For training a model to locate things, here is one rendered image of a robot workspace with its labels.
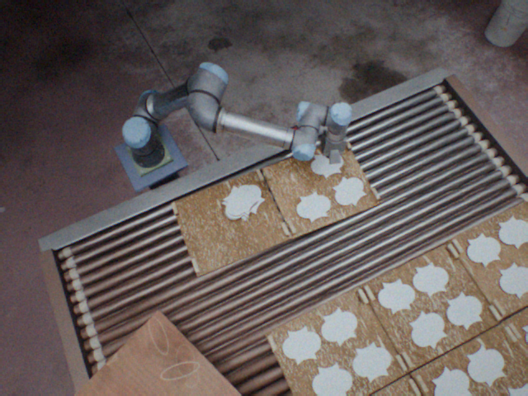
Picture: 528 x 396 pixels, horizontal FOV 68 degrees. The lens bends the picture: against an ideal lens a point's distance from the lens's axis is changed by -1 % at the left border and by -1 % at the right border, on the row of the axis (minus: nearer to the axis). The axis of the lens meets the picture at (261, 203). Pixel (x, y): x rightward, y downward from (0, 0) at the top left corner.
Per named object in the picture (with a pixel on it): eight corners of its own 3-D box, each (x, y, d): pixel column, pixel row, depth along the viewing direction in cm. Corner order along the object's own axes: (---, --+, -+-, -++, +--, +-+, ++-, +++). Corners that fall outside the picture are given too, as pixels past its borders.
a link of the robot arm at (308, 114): (294, 121, 140) (324, 128, 139) (300, 95, 144) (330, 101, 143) (293, 133, 148) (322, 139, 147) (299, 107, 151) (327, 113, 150)
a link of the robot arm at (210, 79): (125, 120, 173) (201, 88, 135) (137, 91, 178) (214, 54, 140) (148, 134, 181) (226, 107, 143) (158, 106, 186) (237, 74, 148)
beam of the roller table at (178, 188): (44, 242, 174) (37, 238, 169) (436, 73, 206) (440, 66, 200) (49, 259, 171) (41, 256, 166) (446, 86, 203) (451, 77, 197)
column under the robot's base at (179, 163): (148, 209, 272) (98, 143, 192) (198, 184, 279) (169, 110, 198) (172, 256, 259) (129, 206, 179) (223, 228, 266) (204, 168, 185)
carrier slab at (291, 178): (261, 170, 179) (261, 168, 177) (343, 139, 184) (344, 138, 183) (293, 239, 166) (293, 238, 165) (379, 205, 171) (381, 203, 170)
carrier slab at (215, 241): (172, 204, 173) (171, 202, 172) (258, 171, 179) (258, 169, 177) (198, 277, 161) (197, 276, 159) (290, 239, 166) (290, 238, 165)
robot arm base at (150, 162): (127, 148, 187) (120, 139, 178) (156, 134, 190) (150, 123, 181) (141, 173, 183) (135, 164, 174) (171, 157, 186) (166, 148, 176)
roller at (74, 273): (67, 273, 167) (62, 271, 162) (450, 103, 196) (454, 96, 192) (70, 284, 165) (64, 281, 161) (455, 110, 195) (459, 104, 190)
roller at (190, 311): (91, 353, 155) (86, 352, 150) (495, 158, 184) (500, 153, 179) (95, 365, 153) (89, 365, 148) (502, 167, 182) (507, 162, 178)
